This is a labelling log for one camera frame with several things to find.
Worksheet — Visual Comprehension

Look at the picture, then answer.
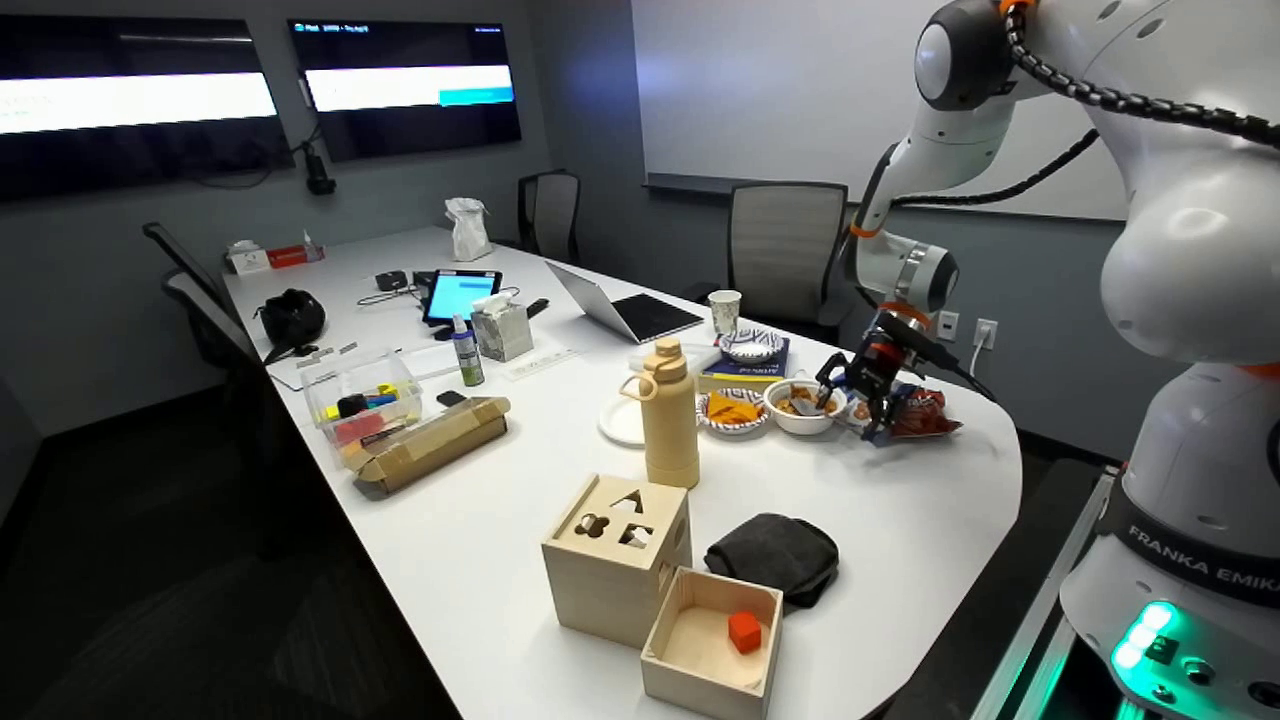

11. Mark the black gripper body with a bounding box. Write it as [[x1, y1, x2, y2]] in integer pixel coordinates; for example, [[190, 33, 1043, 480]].
[[846, 317, 933, 411]]

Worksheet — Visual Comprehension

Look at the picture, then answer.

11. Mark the white bowl with food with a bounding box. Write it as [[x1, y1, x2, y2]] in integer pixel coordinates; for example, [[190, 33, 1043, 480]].
[[760, 375, 852, 442]]

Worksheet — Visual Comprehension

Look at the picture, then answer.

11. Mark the blue patterned white bowl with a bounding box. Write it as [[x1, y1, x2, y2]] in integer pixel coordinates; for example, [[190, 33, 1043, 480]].
[[717, 330, 788, 370]]

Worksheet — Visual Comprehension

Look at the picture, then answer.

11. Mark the small bowl of orange snacks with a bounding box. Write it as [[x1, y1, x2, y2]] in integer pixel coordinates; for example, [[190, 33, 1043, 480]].
[[696, 385, 776, 442]]

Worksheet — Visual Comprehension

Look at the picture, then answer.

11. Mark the orange chip bag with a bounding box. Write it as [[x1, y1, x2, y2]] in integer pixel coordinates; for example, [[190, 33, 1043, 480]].
[[885, 381, 964, 448]]

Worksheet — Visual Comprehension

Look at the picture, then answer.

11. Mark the clear glass cup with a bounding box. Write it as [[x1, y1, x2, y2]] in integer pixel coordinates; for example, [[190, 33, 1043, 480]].
[[703, 286, 744, 351]]

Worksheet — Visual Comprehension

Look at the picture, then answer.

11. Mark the grey mesh office chair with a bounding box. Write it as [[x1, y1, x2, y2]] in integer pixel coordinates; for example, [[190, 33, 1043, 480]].
[[725, 179, 852, 332], [141, 217, 265, 375], [516, 167, 586, 265]]

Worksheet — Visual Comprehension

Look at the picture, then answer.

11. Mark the dark grey cloth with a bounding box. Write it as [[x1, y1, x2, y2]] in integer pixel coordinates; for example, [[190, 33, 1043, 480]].
[[702, 510, 846, 614]]

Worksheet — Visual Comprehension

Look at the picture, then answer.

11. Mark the beige water bottle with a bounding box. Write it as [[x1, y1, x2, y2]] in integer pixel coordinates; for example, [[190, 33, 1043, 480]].
[[616, 337, 703, 491]]

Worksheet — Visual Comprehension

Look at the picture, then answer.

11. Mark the open black laptop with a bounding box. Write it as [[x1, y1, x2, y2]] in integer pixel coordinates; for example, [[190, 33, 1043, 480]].
[[543, 256, 709, 350]]

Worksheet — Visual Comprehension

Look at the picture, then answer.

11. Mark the white round plate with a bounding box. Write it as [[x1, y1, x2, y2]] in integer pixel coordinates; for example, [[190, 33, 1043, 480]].
[[597, 392, 654, 451]]

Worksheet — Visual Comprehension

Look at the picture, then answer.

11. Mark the orange block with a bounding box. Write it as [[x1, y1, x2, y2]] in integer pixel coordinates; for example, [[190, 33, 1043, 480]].
[[725, 608, 768, 657]]

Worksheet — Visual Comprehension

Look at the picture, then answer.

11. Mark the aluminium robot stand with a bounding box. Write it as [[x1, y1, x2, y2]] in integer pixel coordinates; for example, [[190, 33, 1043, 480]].
[[967, 468, 1122, 720]]

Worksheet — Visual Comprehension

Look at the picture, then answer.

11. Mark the open wooden tray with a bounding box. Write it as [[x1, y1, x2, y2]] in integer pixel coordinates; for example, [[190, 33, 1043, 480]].
[[637, 565, 788, 720]]

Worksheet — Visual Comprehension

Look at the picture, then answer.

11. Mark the wooden shape sorter box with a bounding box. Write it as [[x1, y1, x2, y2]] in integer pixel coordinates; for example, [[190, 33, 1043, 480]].
[[541, 473, 696, 654]]

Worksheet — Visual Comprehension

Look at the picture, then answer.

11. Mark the white tissue box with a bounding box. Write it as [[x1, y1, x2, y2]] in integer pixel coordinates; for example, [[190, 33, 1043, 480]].
[[467, 291, 537, 364]]

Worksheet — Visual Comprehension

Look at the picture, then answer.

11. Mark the small spray bottle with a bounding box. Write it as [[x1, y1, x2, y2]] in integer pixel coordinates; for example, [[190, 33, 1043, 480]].
[[451, 317, 490, 392]]

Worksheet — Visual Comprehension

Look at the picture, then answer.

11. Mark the tablet with blue screen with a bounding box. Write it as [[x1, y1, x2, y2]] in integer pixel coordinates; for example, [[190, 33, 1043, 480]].
[[420, 267, 507, 332]]

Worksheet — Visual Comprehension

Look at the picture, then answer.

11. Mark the white plastic bag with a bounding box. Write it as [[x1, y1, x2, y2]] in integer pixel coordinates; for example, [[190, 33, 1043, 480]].
[[440, 192, 497, 265]]

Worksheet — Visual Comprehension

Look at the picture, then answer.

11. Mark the clear plastic bin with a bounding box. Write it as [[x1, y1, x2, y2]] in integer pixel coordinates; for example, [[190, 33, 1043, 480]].
[[300, 350, 429, 473]]

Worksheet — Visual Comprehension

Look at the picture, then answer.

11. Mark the white paper sheet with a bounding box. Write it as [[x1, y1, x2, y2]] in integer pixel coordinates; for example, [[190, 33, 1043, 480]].
[[274, 341, 368, 395]]

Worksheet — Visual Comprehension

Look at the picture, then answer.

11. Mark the black bag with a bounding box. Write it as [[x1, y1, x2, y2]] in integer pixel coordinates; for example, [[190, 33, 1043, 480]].
[[255, 286, 327, 362]]

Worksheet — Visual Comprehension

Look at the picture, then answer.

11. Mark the red box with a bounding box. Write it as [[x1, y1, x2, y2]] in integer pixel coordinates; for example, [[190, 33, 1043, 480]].
[[265, 237, 326, 274]]

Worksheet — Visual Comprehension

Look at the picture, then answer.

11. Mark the small white box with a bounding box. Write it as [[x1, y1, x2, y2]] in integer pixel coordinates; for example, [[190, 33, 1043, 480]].
[[224, 237, 278, 281]]

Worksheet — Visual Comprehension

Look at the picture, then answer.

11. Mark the wall whiteboard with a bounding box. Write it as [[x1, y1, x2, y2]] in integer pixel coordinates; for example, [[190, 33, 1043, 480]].
[[627, 0, 1137, 225]]

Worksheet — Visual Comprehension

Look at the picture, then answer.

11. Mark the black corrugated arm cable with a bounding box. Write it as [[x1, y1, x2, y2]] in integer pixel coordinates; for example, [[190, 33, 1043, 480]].
[[995, 0, 1280, 152]]

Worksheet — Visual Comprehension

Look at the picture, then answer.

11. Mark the wall display screen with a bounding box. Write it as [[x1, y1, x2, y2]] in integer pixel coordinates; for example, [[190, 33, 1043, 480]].
[[0, 13, 294, 203], [288, 16, 524, 164]]

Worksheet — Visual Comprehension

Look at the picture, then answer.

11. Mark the black wall webcam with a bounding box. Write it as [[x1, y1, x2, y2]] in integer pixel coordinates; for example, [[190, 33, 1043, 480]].
[[294, 132, 339, 199]]

